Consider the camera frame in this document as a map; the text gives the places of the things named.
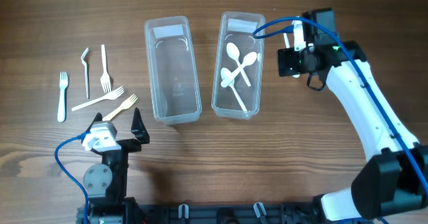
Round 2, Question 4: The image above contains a blue cable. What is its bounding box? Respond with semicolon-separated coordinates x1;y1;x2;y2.
251;16;428;224
53;134;90;224

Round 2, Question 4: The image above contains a white fork diagonal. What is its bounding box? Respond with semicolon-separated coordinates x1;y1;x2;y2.
72;86;124;111

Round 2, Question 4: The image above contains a bent white plastic fork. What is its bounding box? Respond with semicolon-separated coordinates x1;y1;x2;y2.
81;47;90;99

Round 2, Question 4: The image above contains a cream plastic fork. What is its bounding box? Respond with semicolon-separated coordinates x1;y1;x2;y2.
102;94;138;121

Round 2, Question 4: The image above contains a white fork upright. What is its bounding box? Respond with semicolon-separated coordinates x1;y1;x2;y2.
100;45;111;93

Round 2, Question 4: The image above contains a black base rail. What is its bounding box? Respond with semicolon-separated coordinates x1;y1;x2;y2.
76;202;322;224

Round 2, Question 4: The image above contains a clear plastic container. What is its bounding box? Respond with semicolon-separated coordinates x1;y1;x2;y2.
144;16;202;125
211;11;265;120

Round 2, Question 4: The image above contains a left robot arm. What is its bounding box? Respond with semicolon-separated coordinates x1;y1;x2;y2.
82;108;150;223

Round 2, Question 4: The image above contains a left clear plastic container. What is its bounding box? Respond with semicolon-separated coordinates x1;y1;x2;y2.
144;16;202;125

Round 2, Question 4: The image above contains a right blue cable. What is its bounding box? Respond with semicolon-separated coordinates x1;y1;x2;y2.
251;16;428;224

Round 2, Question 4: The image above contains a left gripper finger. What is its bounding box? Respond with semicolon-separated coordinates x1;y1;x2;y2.
130;108;150;142
85;112;102;133

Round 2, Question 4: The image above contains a right clear plastic container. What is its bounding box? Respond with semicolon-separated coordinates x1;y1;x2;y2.
211;11;265;120

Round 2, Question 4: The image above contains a white spoon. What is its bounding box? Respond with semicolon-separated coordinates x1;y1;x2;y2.
284;33;290;48
221;51;257;88
221;68;247;112

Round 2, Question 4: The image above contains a left blue cable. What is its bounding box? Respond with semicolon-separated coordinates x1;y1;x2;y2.
53;134;90;224

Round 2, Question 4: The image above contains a white spoon vertical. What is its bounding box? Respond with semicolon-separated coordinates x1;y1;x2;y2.
226;42;251;86

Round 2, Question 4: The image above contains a small white fork far left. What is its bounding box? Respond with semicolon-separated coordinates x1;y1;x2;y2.
57;72;69;122

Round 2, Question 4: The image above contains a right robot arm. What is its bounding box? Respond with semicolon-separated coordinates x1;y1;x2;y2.
277;9;427;223

